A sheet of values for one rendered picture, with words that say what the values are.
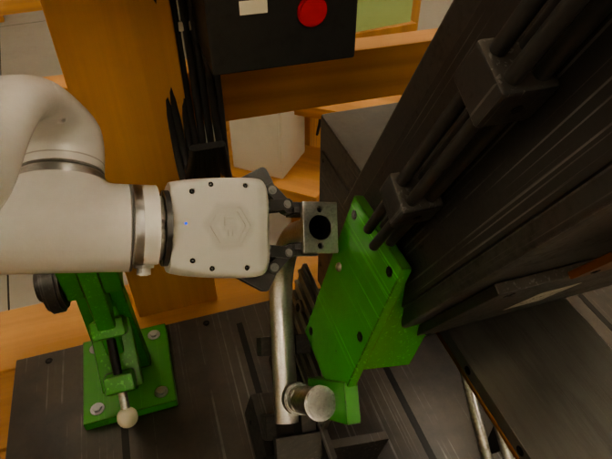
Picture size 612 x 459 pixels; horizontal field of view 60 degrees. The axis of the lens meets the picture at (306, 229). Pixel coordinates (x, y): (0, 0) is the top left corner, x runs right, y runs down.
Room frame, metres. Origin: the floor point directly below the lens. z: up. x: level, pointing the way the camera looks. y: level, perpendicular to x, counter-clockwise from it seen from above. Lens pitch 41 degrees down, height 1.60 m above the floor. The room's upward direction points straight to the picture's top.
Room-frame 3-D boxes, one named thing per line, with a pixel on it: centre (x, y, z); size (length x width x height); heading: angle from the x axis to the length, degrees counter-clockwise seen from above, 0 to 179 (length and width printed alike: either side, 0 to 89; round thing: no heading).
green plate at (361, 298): (0.39, -0.08, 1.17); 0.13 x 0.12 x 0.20; 108
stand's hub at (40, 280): (0.46, 0.32, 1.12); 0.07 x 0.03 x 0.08; 18
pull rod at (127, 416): (0.39, 0.25, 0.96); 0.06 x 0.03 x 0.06; 18
